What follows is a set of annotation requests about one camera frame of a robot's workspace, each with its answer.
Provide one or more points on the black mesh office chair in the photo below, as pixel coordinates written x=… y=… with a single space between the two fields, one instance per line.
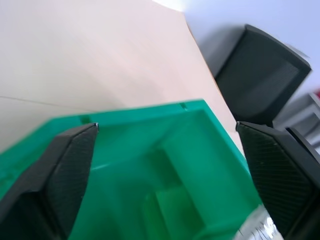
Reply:
x=260 y=75

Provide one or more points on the green block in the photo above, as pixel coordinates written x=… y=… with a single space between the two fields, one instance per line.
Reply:
x=175 y=205

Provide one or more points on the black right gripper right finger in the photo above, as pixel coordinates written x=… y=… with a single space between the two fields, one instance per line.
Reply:
x=277 y=172

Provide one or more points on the shiny silver robot part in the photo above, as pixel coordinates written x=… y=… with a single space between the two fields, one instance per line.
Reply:
x=260 y=225

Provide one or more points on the teal plastic bin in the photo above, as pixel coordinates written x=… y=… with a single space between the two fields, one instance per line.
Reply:
x=140 y=117

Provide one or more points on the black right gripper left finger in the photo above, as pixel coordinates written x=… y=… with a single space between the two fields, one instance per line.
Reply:
x=62 y=170

